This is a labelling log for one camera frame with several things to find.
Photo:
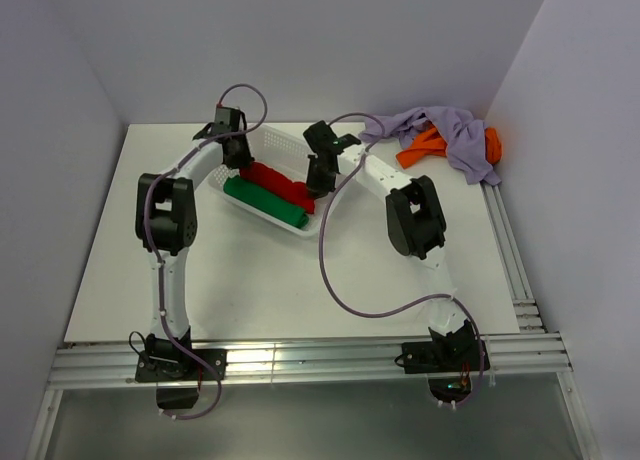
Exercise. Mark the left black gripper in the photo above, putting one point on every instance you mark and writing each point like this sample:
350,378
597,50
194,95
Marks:
245,159

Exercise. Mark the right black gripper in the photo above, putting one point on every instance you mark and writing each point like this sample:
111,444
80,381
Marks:
315,189

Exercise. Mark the red t-shirt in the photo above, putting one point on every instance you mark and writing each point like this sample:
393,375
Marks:
294,192

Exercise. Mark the white plastic basket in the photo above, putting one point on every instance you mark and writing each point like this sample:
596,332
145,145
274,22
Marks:
287,154

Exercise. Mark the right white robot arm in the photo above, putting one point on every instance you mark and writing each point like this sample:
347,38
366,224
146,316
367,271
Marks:
416,226

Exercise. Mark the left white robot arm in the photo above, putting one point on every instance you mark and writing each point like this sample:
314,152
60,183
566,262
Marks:
166,224

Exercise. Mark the rolled green t-shirt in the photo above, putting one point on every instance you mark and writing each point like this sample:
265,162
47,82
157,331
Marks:
266,202

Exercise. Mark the orange t-shirt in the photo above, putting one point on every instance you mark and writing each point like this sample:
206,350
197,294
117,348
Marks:
431,143

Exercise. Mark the lavender t-shirt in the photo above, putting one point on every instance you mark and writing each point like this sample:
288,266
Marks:
462,131

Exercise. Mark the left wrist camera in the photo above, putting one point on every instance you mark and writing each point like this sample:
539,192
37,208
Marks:
228,120

